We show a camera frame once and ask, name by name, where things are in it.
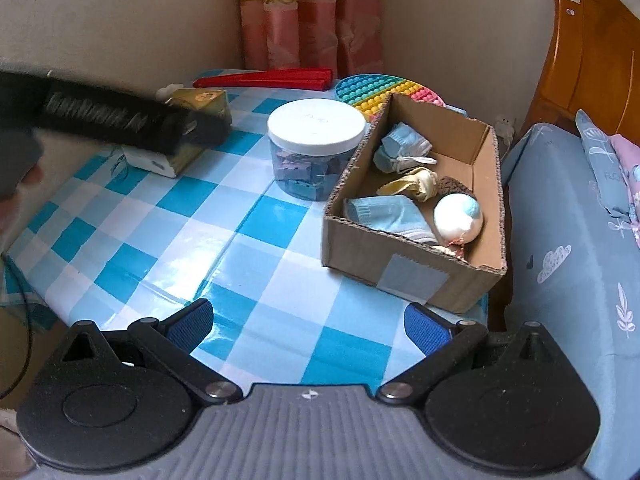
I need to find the person's left hand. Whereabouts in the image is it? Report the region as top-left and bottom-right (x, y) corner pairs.
(0, 167), (45, 257)

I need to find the light blue ribbed sock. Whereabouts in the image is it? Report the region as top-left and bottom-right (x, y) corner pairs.
(344, 196), (440, 246)

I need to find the gold tissue pack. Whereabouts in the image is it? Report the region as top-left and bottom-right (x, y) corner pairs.
(121, 88), (232, 179)

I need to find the blue printed pillow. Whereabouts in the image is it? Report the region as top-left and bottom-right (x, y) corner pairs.
(575, 109), (635, 222)

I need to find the blue checked tablecloth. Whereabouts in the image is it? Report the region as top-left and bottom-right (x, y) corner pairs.
(2, 70), (501, 396)

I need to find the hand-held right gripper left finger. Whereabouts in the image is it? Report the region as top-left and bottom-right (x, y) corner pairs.
(52, 299), (244, 407)

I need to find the clear jar with white lid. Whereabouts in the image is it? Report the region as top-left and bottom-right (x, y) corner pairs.
(266, 99), (367, 202)

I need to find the light blue baby sock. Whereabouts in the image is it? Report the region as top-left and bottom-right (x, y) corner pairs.
(374, 122), (437, 175)

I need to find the pink cloth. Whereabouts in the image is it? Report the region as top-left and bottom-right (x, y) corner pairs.
(610, 135), (640, 248)

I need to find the white plush ball blue patch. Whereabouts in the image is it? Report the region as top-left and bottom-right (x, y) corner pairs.
(432, 192), (485, 245)

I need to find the red plastic folding item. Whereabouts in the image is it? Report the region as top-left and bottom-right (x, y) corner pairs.
(192, 67), (333, 92)

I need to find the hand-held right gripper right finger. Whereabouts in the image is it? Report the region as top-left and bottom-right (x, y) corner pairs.
(375, 302), (568, 406)

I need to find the rainbow pop bubble toy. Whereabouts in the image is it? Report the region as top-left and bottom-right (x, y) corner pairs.
(334, 76), (446, 123)

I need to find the wooden headboard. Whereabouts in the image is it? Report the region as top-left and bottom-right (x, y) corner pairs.
(520, 0), (640, 146)

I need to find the brown knitted item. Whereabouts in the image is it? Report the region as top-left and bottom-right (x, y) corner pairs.
(434, 176), (476, 199)

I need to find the blue printed bed sheet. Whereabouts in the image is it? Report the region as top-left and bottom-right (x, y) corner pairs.
(487, 122), (640, 480)

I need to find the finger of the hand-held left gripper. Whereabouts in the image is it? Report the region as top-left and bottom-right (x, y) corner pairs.
(165, 102), (232, 153)

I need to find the brown cardboard box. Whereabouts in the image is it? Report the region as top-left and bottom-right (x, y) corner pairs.
(321, 92), (508, 315)

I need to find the black cable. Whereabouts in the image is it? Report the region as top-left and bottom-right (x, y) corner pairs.
(0, 255), (32, 402)

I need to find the pink patterned curtain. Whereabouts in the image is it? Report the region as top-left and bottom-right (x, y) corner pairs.
(236, 0), (386, 78)

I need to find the cream knitted sock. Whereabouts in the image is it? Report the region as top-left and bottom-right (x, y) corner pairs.
(377, 167), (440, 204)

